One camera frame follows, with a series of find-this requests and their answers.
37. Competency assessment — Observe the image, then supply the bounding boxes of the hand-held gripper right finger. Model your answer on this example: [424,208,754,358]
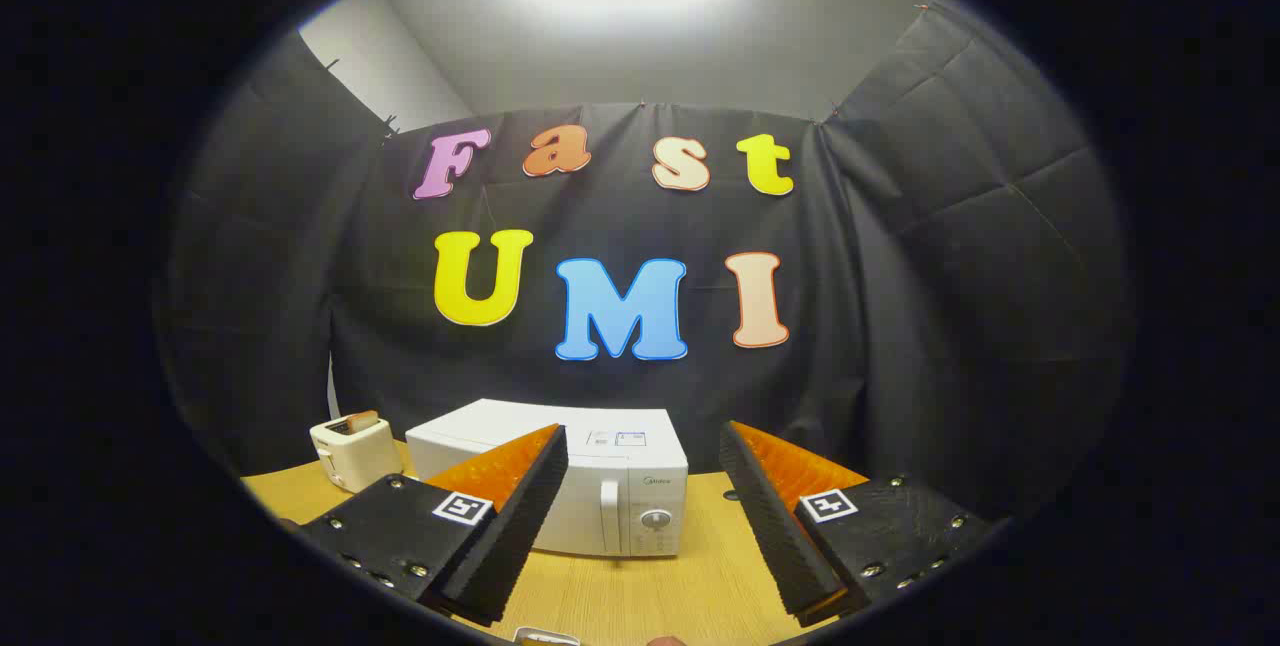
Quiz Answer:
[718,420,996,627]

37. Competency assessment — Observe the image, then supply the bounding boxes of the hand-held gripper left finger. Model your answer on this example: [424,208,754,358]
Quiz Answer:
[296,423,571,627]

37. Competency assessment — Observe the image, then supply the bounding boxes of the white microwave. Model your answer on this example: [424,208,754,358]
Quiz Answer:
[405,398,691,559]

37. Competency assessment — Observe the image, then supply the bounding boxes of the white toaster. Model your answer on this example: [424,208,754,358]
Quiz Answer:
[309,411,404,494]

